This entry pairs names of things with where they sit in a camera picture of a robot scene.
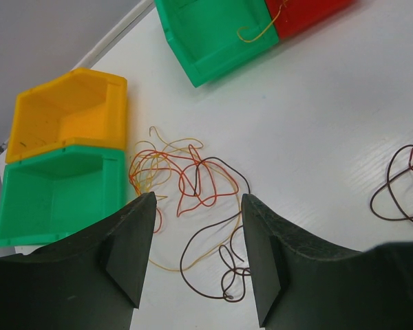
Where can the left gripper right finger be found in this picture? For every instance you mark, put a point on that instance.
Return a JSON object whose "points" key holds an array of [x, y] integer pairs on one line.
{"points": [[301, 281]]}

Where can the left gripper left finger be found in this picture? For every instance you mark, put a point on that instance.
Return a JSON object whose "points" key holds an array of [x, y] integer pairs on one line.
{"points": [[92, 279]]}

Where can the left green plastic bin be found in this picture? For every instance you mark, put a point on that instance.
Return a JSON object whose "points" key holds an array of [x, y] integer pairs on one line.
{"points": [[49, 197]]}

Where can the green plastic bin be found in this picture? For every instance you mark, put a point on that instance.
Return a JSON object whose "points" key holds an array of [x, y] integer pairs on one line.
{"points": [[49, 197], [212, 38]]}

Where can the orange plastic bin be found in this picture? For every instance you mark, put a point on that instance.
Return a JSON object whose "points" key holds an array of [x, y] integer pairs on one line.
{"points": [[82, 107]]}

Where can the right green plastic bin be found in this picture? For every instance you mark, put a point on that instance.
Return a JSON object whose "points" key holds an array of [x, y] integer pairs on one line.
{"points": [[212, 38]]}

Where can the red plastic bin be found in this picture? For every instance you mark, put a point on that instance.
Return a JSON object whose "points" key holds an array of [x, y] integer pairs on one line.
{"points": [[291, 18]]}

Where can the aluminium table edge frame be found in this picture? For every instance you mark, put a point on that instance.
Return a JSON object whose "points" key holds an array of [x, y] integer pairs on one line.
{"points": [[40, 40]]}

